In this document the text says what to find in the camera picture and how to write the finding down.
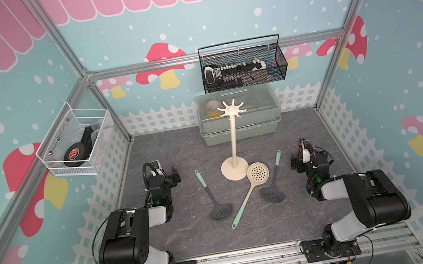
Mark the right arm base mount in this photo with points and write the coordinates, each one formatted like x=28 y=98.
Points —
x=327 y=249

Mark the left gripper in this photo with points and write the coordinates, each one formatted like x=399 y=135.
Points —
x=171 y=176

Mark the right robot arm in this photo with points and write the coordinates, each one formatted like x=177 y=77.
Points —
x=374 y=199

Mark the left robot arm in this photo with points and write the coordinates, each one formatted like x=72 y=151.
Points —
x=126 y=238

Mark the green clear-lid storage box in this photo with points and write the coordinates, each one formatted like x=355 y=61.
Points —
x=260 y=114

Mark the grey skimmer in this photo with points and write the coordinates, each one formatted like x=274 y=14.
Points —
x=272 y=194
x=220 y=211

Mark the clear wall bin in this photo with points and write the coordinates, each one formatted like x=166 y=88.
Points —
x=67 y=130

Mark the black wire wall basket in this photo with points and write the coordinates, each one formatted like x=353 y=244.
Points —
x=242 y=63

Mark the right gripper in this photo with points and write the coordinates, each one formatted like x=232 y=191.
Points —
x=297 y=161

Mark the black tape roll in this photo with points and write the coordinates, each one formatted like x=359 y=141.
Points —
x=79 y=152

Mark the cream utensil rack stand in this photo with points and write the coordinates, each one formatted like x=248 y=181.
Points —
x=235 y=167

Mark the cream skimmer green handle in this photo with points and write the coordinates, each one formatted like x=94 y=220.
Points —
x=257 y=174

